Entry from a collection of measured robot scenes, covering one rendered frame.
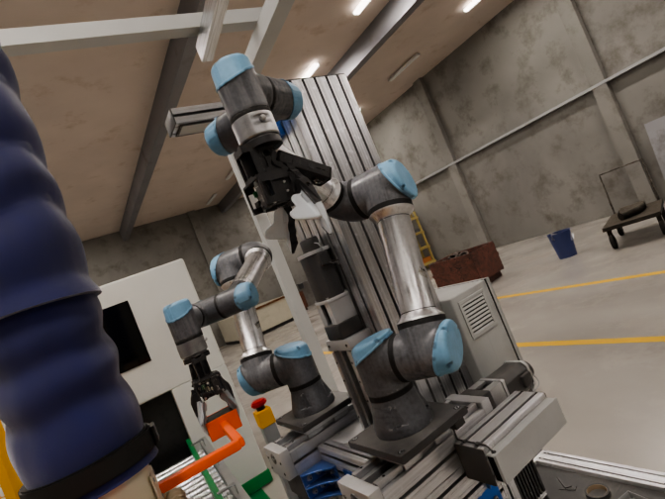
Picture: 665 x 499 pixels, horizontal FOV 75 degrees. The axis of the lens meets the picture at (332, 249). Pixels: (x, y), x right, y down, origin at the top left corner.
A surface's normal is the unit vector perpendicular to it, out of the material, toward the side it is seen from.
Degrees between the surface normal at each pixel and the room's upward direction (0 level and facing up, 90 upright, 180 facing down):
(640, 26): 90
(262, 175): 90
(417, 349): 73
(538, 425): 90
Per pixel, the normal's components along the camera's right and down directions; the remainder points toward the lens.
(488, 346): 0.48, -0.22
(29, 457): -0.25, -0.12
